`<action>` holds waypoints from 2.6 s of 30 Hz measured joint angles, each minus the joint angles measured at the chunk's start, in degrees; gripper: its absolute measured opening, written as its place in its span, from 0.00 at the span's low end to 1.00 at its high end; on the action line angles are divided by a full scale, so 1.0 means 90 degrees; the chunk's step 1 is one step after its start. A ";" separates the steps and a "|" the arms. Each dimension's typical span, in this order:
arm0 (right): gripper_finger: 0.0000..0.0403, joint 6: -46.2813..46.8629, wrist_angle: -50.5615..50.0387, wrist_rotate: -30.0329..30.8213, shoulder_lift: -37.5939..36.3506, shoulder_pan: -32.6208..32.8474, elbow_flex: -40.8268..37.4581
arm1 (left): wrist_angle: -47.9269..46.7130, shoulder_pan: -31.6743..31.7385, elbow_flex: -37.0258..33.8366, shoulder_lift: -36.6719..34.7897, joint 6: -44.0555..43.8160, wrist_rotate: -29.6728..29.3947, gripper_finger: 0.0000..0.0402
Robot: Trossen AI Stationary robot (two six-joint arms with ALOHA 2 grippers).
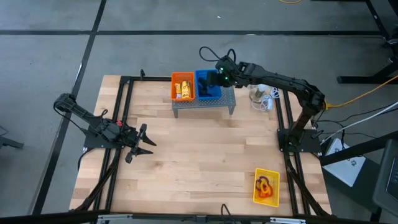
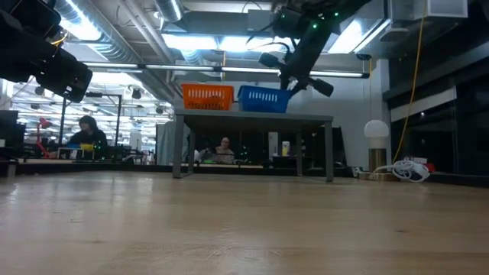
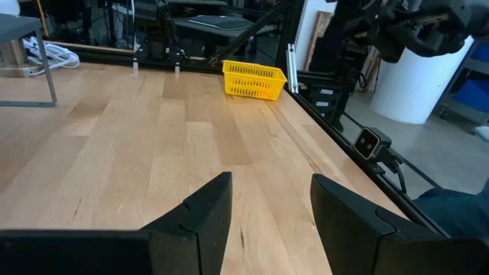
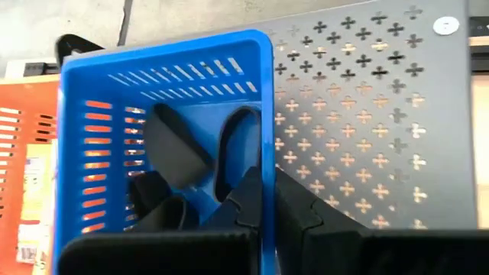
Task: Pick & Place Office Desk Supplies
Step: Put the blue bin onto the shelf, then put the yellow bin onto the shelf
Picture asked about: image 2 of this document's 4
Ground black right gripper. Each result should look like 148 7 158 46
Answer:
258 41 334 97

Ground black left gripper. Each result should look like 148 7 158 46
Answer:
22 41 93 103

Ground blue plastic basket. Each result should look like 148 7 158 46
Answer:
237 85 296 115

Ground orange plastic basket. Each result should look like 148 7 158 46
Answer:
180 83 235 112

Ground red desk lamp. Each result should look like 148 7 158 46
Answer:
35 117 53 158

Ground grey perforated metal riser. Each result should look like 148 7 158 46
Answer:
172 108 335 183

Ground person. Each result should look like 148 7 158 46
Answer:
68 115 109 160
206 136 237 166

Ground black computer monitor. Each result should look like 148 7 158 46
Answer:
0 109 26 160

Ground wooden workbench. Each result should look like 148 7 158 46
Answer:
15 157 154 166

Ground white globe table lamp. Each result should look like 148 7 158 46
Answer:
358 118 400 182

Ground black robot arms green lights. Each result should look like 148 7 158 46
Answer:
95 141 139 162

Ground long ceiling light bar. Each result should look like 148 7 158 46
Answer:
82 60 371 79

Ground grey cabinet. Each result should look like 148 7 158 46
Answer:
155 121 177 166

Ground ceiling cable reel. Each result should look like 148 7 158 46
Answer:
50 32 70 47

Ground black station camera frame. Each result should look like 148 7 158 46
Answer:
58 91 123 158

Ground yellow power cable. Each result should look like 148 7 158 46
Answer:
392 11 427 164

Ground white coiled lamp cable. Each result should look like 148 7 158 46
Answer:
371 159 432 184

